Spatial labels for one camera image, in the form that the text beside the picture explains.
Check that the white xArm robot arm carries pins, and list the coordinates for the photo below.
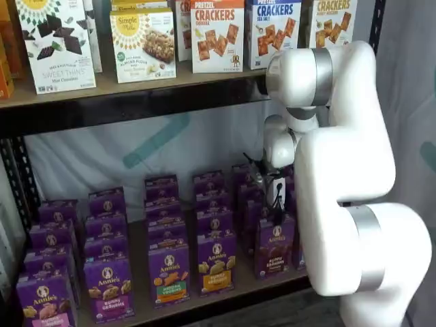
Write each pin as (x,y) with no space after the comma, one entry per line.
(340,170)

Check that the purple Annie's box yellow label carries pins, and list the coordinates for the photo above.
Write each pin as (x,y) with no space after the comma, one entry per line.
(216,265)

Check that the white sheet with teal marks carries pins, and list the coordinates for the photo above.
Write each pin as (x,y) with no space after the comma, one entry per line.
(85,153)

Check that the black metal shelving rack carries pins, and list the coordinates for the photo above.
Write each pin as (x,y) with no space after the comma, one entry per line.
(136,112)

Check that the Simple Mills almond bars box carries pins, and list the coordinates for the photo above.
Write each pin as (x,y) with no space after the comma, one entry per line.
(143,64)

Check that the yellow-brown honey mustard crackers box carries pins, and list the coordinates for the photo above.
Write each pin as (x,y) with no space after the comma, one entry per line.
(334,20)

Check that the white crackers box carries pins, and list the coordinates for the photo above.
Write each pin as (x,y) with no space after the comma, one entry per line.
(184,41)

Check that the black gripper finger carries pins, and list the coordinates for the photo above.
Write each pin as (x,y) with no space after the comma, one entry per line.
(279,216)

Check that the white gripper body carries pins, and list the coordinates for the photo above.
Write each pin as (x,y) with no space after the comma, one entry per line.
(282,197)

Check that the purple Annie's box brown patch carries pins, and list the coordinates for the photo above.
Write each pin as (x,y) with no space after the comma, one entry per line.
(274,252)

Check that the white box with dark squares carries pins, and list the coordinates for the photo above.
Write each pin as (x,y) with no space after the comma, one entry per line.
(96,41)

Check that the blue sea salt crackers box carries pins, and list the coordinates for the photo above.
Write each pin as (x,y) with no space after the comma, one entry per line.
(272,20)

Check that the Sweet Thins mint chocolate box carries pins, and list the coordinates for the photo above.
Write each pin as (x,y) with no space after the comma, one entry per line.
(58,68)

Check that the purple Annie's box green label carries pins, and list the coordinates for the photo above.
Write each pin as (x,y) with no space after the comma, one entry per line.
(168,276)

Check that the dark orange cardboard box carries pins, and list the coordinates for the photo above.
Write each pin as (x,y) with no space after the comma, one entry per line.
(16,51)

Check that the orange pretzel crackers cheddar box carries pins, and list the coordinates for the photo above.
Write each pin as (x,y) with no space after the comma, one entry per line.
(218,51)

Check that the yellow Simple Mills box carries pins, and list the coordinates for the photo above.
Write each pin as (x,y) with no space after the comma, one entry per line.
(136,4)

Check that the purple Annie's box magenta label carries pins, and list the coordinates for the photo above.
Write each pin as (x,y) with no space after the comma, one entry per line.
(109,289)

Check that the purple Annie's box pink label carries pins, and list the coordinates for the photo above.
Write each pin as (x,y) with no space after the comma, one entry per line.
(44,299)

